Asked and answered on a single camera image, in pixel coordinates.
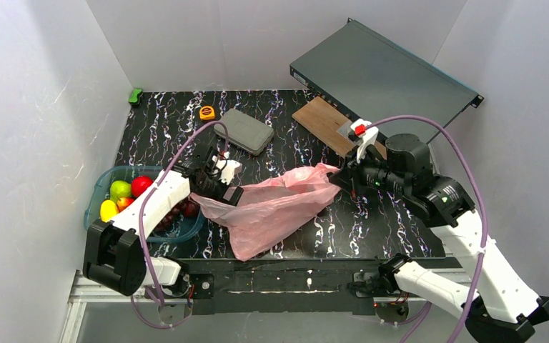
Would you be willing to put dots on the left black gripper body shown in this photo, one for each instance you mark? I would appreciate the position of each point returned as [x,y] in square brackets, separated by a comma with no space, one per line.
[215,188]

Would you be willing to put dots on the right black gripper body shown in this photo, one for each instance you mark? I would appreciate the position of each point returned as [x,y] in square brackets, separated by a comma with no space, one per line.
[350,172]

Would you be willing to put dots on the pink plastic bag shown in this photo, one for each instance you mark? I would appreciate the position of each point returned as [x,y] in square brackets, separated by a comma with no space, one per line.
[272,210]

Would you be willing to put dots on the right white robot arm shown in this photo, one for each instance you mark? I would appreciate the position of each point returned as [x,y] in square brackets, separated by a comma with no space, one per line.
[503,308]

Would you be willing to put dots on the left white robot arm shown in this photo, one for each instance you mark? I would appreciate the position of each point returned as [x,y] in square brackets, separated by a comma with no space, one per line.
[116,252]

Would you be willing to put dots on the purple fake grapes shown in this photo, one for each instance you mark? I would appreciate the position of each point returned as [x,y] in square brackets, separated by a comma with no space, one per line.
[187,209]

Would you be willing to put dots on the red fake apple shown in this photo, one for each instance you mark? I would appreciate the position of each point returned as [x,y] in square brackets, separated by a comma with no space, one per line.
[139,185]

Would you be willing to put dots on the small red fake fruit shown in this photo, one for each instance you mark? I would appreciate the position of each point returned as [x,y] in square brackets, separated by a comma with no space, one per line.
[123,202]

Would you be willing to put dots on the green fake apple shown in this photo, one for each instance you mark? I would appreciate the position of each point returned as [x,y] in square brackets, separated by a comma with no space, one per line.
[120,189]

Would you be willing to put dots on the yellow fake lemon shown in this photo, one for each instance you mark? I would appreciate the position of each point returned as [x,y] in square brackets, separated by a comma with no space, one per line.
[108,210]

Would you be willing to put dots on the grey plastic case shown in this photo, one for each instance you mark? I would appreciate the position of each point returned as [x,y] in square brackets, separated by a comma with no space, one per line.
[245,132]

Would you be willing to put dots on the wooden board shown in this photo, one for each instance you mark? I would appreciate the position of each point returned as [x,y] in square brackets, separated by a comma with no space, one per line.
[323,121]

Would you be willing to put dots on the orange tape measure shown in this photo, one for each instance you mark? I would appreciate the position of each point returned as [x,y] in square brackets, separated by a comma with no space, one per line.
[207,113]

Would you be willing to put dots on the blue plastic fruit container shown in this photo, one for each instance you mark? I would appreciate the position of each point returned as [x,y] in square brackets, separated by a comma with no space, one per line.
[180,230]

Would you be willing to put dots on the green small object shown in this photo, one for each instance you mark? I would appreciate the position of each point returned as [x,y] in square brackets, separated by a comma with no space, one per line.
[135,96]

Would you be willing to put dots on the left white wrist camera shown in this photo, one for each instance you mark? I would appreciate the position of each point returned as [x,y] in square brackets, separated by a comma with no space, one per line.
[226,168]

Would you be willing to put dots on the metal bracket with knob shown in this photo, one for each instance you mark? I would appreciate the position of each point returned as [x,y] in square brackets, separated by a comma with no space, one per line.
[344,130]

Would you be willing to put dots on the dark rack network switch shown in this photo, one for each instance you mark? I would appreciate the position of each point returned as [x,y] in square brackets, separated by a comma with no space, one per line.
[364,75]

